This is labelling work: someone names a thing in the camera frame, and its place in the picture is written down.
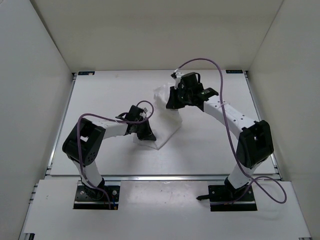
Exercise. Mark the right blue corner label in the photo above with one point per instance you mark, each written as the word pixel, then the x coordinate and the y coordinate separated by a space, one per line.
pixel 234 71

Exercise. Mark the white pleated skirt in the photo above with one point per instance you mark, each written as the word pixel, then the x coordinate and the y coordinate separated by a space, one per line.
pixel 164 122

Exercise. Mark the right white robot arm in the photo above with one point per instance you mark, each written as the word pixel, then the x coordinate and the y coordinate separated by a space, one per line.
pixel 254 138

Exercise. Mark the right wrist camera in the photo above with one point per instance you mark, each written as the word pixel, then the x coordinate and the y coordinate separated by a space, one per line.
pixel 177 77

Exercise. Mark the blue corner label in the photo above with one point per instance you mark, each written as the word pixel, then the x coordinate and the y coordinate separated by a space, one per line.
pixel 234 71
pixel 86 73

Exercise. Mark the aluminium front rail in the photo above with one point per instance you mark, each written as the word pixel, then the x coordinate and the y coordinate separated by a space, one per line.
pixel 166 178

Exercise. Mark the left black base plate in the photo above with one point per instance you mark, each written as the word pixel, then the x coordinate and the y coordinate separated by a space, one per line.
pixel 86 200

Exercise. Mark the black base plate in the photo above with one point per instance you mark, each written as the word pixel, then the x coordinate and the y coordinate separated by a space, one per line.
pixel 222 200
pixel 86 200

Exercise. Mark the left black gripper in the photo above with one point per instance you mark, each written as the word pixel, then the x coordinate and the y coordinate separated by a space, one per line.
pixel 147 135

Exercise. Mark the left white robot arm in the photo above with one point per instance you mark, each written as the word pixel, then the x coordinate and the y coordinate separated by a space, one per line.
pixel 84 141

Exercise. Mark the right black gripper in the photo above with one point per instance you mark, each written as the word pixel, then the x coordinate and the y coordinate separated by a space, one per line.
pixel 173 103

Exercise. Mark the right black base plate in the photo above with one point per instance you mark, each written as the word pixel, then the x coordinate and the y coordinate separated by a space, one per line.
pixel 222 200

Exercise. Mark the left blue corner label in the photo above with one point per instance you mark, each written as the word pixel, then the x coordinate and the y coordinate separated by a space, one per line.
pixel 86 73

